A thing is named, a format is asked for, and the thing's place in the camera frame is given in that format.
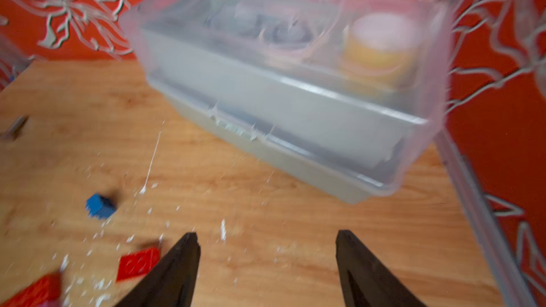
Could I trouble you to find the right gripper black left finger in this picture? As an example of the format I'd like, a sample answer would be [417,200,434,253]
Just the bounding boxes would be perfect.
[116,233,200,307]

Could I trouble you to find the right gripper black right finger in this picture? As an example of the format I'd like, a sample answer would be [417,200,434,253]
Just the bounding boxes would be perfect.
[336,230,425,307]

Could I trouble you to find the blue lego brick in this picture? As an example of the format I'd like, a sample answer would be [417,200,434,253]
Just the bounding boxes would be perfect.
[85,193,117,220]

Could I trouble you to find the red lego brick centre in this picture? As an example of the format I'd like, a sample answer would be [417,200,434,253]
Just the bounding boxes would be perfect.
[116,247,161,282]

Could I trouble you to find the long red lego brick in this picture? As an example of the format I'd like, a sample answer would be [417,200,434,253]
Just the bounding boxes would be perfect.
[1,271,62,307]

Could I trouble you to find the clear plastic storage box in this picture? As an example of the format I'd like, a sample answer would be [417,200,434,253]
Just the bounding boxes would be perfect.
[119,0,453,204]

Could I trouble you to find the metal bolt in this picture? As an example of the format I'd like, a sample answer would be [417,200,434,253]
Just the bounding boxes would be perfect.
[1,116,28,142]

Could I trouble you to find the yellow tape roll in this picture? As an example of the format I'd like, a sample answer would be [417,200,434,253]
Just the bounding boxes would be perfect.
[340,11,423,90]

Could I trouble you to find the aluminium frame rail right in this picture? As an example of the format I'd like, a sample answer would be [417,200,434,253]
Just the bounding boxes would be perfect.
[435,129,537,306]

